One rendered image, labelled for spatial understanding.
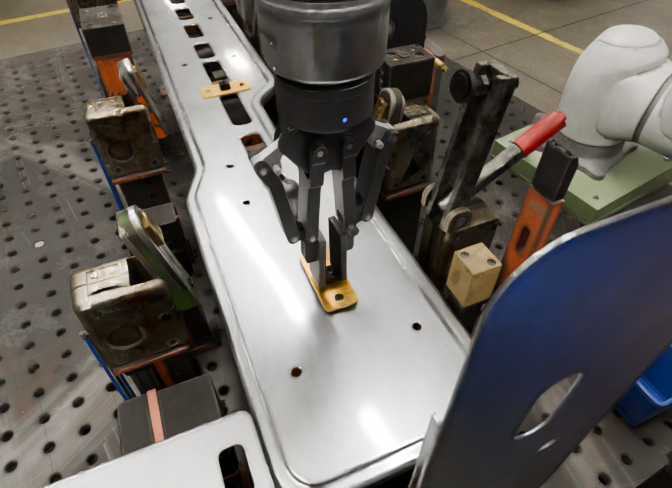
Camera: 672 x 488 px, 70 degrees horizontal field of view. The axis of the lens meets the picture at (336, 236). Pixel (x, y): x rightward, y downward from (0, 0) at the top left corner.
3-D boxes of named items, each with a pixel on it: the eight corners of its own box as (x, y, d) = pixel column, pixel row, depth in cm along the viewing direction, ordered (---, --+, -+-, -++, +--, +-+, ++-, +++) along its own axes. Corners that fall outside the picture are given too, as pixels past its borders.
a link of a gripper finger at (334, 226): (327, 217, 48) (334, 214, 48) (329, 263, 53) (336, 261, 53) (339, 236, 46) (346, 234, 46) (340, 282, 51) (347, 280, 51)
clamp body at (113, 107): (136, 252, 97) (68, 96, 72) (197, 235, 100) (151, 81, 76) (142, 285, 91) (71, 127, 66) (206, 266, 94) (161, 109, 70)
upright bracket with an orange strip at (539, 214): (443, 418, 73) (545, 139, 37) (450, 415, 73) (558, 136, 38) (453, 436, 71) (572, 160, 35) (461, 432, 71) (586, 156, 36)
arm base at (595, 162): (552, 110, 124) (559, 90, 119) (638, 147, 112) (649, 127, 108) (511, 139, 115) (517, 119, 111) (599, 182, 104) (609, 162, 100)
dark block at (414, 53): (362, 254, 96) (373, 49, 66) (392, 244, 98) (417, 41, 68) (373, 272, 93) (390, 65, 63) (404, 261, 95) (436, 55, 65)
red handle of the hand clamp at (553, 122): (427, 194, 53) (547, 99, 50) (434, 203, 54) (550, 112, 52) (447, 218, 50) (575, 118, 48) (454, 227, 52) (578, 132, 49)
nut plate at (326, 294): (298, 257, 55) (297, 250, 54) (329, 248, 56) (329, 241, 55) (326, 313, 49) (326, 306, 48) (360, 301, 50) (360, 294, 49)
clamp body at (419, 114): (350, 278, 92) (357, 104, 66) (403, 260, 95) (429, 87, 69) (372, 314, 86) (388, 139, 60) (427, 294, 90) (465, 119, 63)
